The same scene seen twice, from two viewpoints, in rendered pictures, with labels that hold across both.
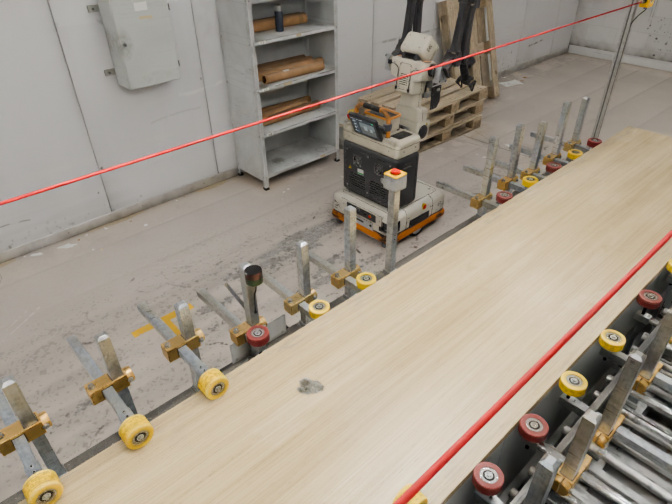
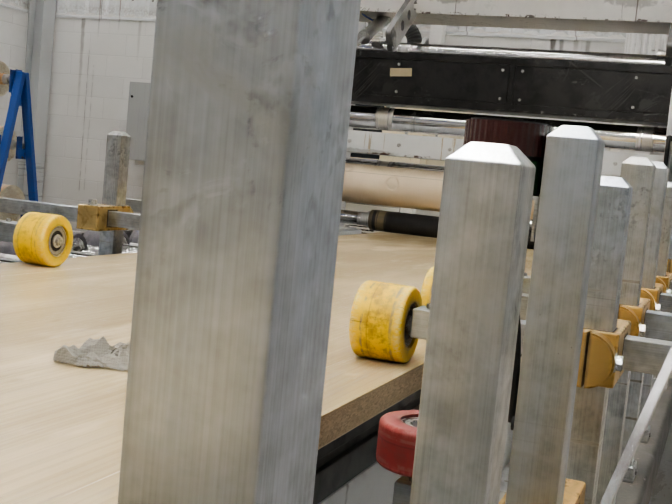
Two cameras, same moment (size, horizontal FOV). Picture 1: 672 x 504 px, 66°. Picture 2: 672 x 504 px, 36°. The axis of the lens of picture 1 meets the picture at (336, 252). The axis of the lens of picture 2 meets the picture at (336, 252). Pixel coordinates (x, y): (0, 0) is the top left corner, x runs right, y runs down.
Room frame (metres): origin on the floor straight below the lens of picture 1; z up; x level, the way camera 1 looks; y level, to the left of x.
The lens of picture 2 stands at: (1.98, -0.15, 1.10)
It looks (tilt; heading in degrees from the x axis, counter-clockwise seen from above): 5 degrees down; 153
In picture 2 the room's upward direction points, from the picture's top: 5 degrees clockwise
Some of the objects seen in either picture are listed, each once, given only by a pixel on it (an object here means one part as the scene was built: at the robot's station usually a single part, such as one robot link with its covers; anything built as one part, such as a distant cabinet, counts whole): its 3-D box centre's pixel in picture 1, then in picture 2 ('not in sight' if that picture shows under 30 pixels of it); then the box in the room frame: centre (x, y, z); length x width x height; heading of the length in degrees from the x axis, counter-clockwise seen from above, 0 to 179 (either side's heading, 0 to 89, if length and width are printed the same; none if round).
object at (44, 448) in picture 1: (37, 435); (634, 334); (0.92, 0.87, 0.90); 0.04 x 0.04 x 0.48; 42
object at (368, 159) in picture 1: (382, 156); not in sight; (3.48, -0.35, 0.59); 0.55 x 0.34 x 0.83; 42
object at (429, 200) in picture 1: (388, 203); not in sight; (3.54, -0.42, 0.16); 0.67 x 0.64 x 0.25; 132
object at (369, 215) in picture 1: (361, 211); not in sight; (3.30, -0.20, 0.23); 0.41 x 0.02 x 0.08; 42
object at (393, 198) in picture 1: (392, 232); not in sight; (1.94, -0.25, 0.93); 0.05 x 0.05 x 0.45; 42
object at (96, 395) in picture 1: (110, 383); (621, 321); (1.07, 0.70, 0.95); 0.14 x 0.06 x 0.05; 132
